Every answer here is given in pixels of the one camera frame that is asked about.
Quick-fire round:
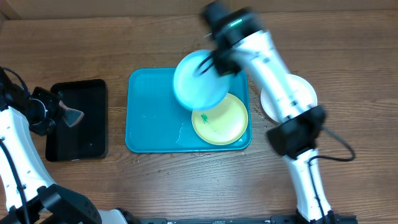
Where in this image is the light blue plate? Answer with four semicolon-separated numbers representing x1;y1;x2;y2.
173;50;231;111

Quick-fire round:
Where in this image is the yellow-green plate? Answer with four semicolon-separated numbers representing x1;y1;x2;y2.
192;93;249;146

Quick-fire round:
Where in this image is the white plate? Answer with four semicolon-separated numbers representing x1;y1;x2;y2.
261;74;318;122

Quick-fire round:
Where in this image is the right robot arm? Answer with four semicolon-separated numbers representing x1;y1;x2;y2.
201;1;338;223

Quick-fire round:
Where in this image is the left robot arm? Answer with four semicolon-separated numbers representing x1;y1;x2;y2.
1;67;138;224

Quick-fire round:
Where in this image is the black rectangular tray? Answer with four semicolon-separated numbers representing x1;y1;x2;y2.
45;79;108;162

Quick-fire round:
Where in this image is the teal plastic serving tray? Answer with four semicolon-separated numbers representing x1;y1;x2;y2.
125;67;252;153

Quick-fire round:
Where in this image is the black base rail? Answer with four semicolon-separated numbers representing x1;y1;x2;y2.
125;213;358;224

